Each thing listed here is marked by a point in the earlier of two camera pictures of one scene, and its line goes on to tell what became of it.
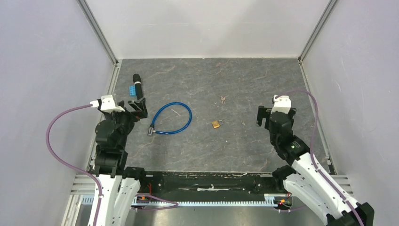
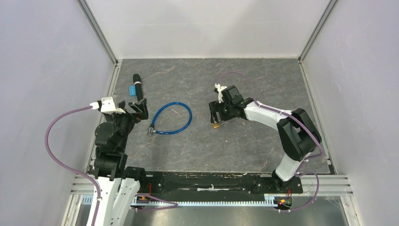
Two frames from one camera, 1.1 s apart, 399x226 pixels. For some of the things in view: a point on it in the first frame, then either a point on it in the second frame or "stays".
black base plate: x=210 y=186 stays
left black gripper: x=136 y=115 stays
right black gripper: x=263 y=112 → x=215 y=106
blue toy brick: x=132 y=91 stays
